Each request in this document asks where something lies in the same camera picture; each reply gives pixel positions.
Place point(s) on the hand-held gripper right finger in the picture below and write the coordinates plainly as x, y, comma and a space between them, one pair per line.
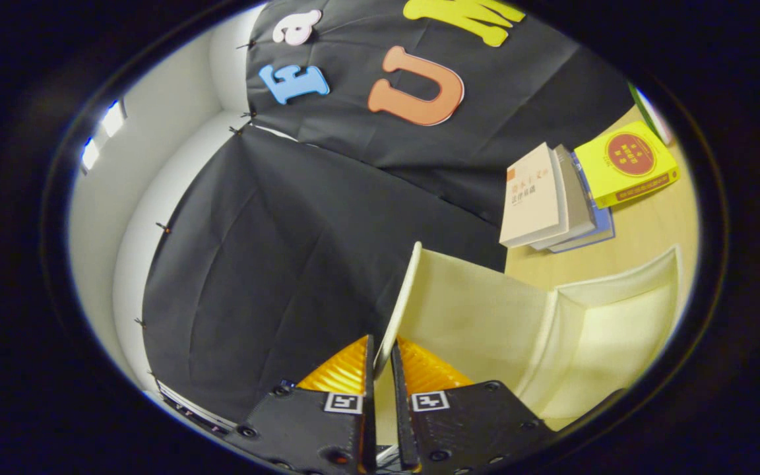
466, 429

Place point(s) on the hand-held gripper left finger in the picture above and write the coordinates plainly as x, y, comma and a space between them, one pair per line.
307, 429

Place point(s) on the cream fabric storage box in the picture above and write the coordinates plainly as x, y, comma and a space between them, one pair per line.
485, 316

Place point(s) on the black backdrop cloth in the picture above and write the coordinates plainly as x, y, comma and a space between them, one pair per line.
287, 264

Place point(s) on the beige cover book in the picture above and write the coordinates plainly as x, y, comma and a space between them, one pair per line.
530, 198

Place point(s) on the blue cover book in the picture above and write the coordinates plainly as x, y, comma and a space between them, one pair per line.
604, 224

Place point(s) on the grey cover book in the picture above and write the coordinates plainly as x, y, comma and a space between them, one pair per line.
578, 204

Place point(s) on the yellow book with red circle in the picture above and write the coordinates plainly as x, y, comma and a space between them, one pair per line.
627, 161

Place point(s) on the ceiling light panel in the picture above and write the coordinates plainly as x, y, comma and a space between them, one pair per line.
113, 119
90, 154

